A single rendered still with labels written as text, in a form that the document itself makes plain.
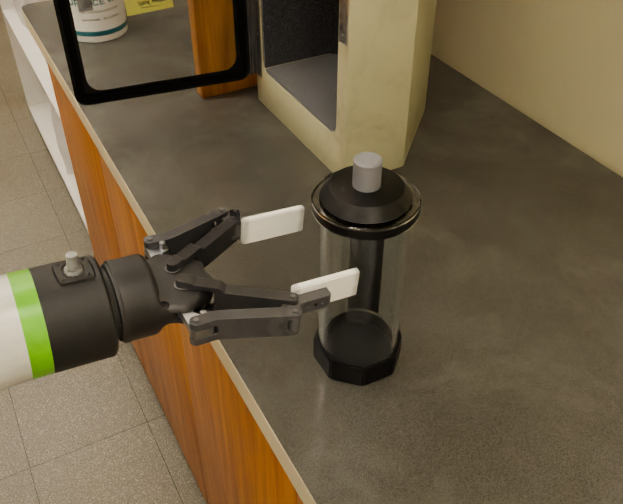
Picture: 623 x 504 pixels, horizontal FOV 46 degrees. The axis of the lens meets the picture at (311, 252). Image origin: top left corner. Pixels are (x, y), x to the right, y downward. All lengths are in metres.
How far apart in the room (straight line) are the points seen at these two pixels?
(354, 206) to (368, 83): 0.41
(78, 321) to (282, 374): 0.30
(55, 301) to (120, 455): 1.39
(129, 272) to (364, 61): 0.54
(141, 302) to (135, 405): 1.45
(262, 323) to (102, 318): 0.13
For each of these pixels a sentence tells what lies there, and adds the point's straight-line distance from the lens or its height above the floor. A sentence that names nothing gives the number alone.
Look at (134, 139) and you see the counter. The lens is 1.29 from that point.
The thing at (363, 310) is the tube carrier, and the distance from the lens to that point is 0.76.
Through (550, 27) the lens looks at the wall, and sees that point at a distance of 1.35.
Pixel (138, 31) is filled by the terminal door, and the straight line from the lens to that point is 1.27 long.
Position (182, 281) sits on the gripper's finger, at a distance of 0.66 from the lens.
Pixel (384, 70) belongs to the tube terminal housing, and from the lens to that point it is 1.08.
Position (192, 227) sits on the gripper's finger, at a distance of 0.73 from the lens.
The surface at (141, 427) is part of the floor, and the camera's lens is 2.03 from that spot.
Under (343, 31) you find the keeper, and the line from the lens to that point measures 1.04.
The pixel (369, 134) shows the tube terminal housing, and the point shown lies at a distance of 1.12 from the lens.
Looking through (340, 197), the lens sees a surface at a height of 1.18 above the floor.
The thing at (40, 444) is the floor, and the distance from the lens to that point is 2.07.
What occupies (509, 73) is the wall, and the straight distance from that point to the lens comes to 1.45.
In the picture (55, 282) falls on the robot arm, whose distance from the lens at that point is 0.63.
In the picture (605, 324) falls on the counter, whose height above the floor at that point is 0.94.
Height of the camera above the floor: 1.58
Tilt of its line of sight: 39 degrees down
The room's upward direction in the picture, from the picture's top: straight up
